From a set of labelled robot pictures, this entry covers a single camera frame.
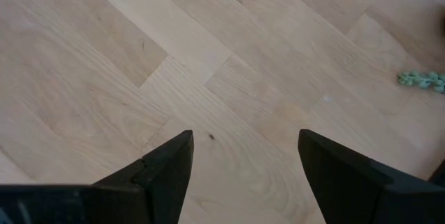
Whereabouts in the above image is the potted succulent plant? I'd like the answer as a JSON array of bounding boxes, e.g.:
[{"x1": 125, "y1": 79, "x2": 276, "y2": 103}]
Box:
[{"x1": 397, "y1": 70, "x2": 445, "y2": 95}]

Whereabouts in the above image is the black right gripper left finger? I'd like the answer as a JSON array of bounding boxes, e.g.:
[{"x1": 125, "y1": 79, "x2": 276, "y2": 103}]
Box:
[{"x1": 0, "y1": 129, "x2": 195, "y2": 224}]

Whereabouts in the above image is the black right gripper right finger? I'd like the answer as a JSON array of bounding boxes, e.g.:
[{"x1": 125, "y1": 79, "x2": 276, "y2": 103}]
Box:
[{"x1": 297, "y1": 128, "x2": 445, "y2": 224}]

